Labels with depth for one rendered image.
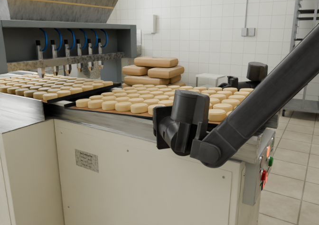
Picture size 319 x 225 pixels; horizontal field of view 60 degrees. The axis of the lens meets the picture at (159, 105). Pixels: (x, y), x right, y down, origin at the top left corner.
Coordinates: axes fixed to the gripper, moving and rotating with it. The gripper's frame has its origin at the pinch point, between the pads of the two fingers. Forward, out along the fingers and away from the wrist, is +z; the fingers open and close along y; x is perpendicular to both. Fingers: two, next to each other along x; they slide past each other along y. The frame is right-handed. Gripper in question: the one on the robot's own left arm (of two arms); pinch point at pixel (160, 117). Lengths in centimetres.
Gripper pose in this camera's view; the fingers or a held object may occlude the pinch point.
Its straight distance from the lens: 72.9
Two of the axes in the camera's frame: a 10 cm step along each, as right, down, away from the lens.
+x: 9.7, -0.9, 2.3
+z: -2.4, -2.1, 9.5
